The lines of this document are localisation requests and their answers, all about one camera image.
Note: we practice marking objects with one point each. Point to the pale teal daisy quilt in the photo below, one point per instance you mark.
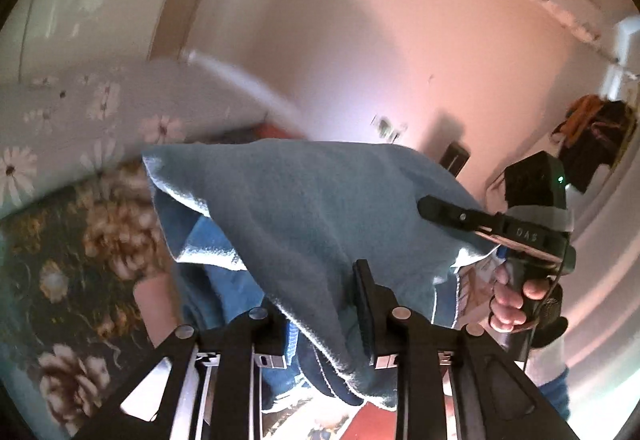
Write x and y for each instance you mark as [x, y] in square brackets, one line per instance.
[75, 120]

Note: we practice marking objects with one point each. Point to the light blue sweater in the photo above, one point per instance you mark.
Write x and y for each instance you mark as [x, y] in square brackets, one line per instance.
[310, 210]

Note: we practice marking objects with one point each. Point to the black rectangular object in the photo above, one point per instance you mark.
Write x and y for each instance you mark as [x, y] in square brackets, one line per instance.
[456, 159]

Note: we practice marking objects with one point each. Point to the hanging orange garment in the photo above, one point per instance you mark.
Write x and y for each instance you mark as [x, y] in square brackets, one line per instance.
[580, 113]

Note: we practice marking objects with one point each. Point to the white door frame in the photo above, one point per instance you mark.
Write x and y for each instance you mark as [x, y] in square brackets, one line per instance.
[620, 50]

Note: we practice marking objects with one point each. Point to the white wall socket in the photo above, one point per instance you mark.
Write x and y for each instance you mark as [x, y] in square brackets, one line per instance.
[390, 128]

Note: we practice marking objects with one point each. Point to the blue jeans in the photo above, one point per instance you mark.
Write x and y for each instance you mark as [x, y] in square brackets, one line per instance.
[230, 275]

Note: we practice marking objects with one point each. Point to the hanging black garment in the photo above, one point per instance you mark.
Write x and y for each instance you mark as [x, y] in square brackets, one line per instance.
[600, 145]

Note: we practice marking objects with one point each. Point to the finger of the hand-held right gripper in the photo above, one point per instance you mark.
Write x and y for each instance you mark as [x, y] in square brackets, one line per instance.
[450, 212]

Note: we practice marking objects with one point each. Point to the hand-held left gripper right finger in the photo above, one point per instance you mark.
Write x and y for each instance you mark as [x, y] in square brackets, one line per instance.
[365, 315]

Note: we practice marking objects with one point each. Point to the teal floral bed blanket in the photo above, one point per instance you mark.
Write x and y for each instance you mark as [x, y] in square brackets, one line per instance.
[50, 245]

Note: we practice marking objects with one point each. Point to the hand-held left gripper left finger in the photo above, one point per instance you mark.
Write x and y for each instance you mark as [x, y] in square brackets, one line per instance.
[240, 345]

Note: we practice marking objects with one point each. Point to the person's right hand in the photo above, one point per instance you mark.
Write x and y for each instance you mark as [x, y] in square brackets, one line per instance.
[507, 305]

